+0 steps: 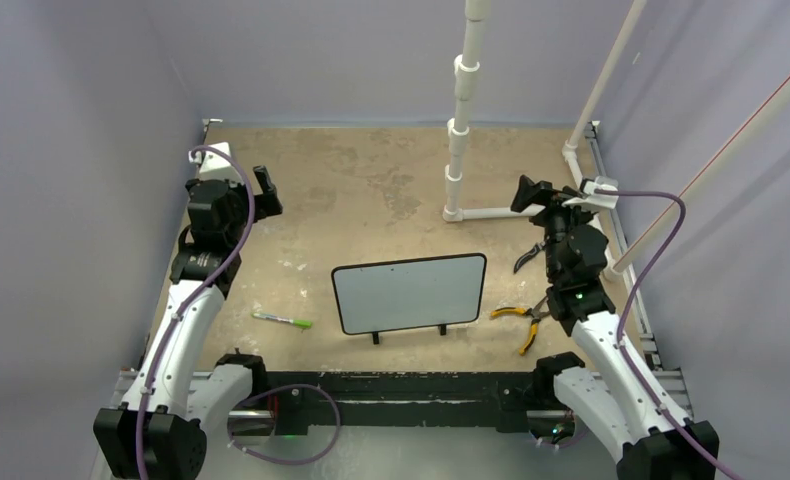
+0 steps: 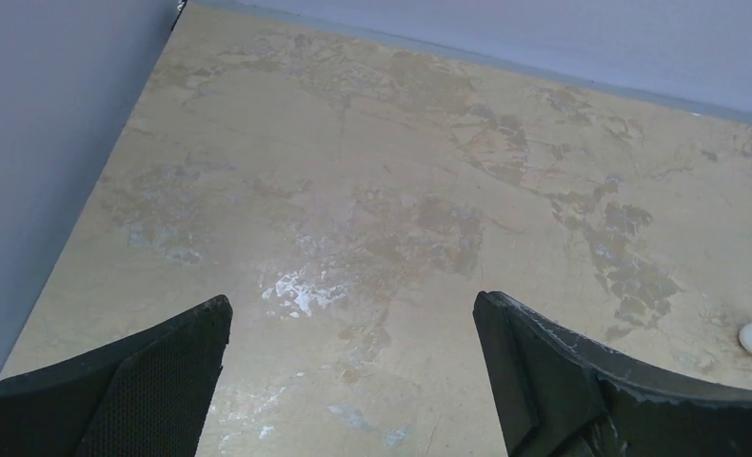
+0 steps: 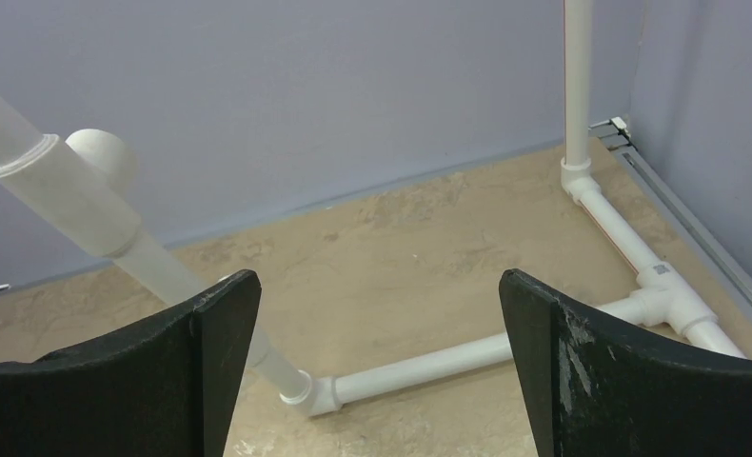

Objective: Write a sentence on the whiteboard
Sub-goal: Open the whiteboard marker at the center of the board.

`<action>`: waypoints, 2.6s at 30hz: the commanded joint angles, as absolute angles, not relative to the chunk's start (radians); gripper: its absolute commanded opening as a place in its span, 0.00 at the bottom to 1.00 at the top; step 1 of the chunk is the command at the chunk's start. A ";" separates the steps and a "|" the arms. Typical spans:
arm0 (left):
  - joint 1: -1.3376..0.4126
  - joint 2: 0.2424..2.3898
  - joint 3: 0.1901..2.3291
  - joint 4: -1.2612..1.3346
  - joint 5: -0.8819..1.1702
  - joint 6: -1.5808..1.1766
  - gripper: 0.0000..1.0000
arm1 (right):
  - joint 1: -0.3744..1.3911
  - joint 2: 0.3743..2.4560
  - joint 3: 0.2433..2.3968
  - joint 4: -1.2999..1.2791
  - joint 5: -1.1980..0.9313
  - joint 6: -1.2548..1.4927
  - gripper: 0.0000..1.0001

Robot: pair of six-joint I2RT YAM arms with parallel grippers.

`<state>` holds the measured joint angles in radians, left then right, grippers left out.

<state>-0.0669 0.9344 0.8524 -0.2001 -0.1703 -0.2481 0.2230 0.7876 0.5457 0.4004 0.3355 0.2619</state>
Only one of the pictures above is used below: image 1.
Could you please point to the white PVC pipe frame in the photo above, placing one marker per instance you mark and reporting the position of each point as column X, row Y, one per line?
column 467, row 65

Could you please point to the white whiteboard marker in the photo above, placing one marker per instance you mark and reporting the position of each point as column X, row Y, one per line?
column 273, row 318

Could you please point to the black-handled wire stripper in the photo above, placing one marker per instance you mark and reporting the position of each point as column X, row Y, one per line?
column 529, row 255

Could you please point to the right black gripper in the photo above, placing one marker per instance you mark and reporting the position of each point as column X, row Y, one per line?
column 544, row 194

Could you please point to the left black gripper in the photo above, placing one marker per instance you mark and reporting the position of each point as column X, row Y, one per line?
column 266, row 204

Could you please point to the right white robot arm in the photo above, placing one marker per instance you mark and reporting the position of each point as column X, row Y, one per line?
column 647, row 433

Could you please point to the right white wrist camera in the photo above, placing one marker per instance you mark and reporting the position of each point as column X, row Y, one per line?
column 595, row 195

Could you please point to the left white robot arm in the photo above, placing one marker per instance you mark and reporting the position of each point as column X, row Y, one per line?
column 164, row 419

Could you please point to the small black-framed whiteboard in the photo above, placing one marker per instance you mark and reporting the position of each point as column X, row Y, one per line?
column 430, row 292

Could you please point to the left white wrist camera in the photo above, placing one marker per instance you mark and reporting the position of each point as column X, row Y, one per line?
column 211, row 166

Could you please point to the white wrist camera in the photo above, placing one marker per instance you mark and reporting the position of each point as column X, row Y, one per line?
column 595, row 195
column 211, row 166

